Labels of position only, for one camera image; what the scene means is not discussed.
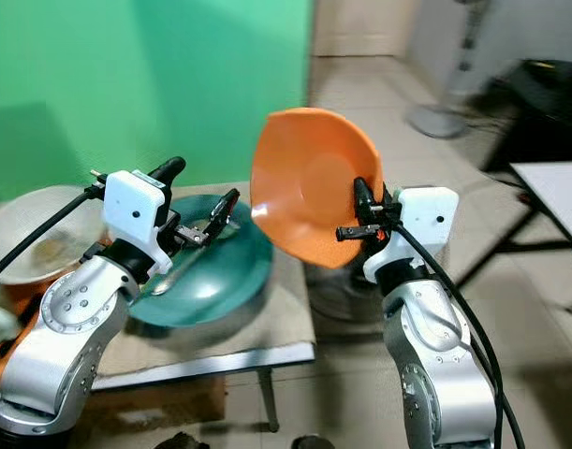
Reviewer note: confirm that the teal plate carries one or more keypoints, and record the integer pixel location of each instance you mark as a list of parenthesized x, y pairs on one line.
[(220, 276)]

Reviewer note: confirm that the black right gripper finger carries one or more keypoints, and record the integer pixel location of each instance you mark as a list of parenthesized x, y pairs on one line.
[(364, 201)]

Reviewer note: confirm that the mint green cup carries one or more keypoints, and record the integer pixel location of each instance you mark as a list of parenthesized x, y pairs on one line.
[(0, 323)]

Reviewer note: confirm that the silver spoon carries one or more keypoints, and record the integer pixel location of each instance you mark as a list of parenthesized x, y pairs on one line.
[(171, 276)]

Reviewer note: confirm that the flat orange plate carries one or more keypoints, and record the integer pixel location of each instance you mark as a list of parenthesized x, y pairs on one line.
[(12, 360)]

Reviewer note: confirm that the orange plate with wavy rim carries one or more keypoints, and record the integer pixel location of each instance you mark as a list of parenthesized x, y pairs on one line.
[(309, 182)]

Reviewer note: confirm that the green backdrop screen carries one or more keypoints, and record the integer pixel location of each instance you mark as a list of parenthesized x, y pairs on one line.
[(136, 84)]

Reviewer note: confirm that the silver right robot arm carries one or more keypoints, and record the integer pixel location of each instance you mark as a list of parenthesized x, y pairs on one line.
[(435, 365)]

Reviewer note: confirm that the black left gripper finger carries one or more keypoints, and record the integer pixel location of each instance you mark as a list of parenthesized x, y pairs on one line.
[(226, 210), (169, 170)]

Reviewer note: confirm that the black chair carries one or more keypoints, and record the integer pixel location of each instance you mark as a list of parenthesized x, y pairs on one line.
[(543, 103)]

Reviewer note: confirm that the black utensil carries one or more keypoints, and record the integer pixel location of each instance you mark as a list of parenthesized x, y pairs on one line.
[(7, 344)]

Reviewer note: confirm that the white table with black legs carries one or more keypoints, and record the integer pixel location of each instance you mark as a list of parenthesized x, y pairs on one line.
[(557, 196)]

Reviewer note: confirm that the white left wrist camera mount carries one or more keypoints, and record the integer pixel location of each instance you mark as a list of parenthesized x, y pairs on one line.
[(136, 213)]

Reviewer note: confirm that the white pedestal fan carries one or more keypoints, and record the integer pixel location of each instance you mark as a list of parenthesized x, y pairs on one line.
[(449, 103)]

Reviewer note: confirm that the white bowl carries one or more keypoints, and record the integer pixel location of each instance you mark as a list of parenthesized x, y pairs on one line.
[(33, 234)]

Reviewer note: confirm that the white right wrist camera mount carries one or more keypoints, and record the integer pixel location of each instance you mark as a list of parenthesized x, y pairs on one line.
[(428, 220)]

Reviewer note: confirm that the beige table mat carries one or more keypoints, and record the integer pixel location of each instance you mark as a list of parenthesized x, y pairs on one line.
[(267, 332)]

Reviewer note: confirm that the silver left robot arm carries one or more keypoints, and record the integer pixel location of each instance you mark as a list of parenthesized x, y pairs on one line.
[(61, 337)]

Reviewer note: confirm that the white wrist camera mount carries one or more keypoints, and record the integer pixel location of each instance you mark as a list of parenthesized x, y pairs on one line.
[(428, 220), (136, 213)]

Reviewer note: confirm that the brown cardboard box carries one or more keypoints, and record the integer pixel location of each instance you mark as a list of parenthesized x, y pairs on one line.
[(164, 402)]

